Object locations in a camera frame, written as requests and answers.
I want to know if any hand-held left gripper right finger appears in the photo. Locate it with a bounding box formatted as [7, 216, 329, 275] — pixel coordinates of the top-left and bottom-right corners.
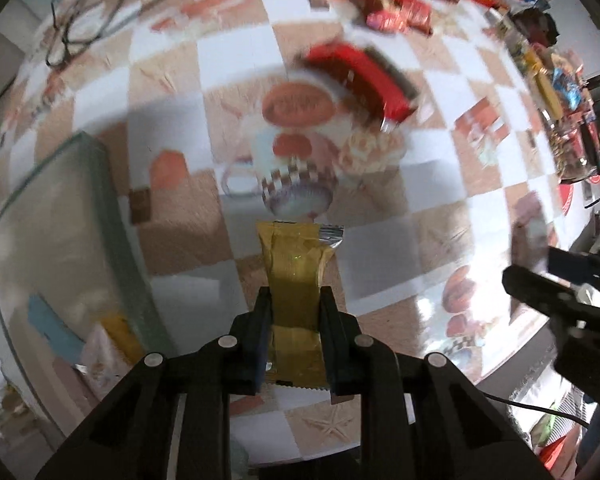
[319, 285, 551, 480]

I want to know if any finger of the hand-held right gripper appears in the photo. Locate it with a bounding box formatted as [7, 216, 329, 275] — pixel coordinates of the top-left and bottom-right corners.
[502, 265, 588, 321]
[549, 247, 600, 286]

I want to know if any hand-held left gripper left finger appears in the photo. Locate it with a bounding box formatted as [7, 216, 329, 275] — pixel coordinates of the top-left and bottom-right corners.
[35, 286, 273, 480]

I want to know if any gold snack packet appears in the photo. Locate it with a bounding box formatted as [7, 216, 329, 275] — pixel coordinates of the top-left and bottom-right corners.
[256, 220, 345, 391]

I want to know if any clear rectangular container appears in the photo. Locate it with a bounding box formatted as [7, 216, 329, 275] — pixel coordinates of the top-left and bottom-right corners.
[0, 130, 181, 411]

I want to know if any red long snack packet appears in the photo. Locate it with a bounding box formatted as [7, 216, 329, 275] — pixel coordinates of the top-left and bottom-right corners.
[300, 42, 421, 133]

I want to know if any red round tray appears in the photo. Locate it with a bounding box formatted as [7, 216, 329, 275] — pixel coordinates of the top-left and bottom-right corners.
[557, 182, 576, 216]

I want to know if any clear peanut container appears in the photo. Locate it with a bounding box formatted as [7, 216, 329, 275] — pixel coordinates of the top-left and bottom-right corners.
[545, 110, 600, 183]

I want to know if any pile of colourful snack packets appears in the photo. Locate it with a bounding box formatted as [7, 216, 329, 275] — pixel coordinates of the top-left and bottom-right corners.
[510, 35, 588, 116]

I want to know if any light blue snack packet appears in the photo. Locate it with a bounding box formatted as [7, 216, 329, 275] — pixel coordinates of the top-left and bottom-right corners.
[27, 294, 86, 366]

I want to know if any dark bag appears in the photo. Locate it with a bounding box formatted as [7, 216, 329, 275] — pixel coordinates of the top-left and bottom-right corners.
[512, 7, 558, 48]

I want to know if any pile of red snack packets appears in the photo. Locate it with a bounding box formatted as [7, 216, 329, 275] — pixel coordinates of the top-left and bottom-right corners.
[352, 0, 433, 36]

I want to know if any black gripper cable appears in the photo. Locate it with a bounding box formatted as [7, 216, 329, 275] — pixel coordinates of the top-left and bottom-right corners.
[477, 392, 593, 428]

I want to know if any black power cable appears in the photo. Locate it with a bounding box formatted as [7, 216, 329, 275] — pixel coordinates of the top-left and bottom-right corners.
[45, 0, 206, 68]

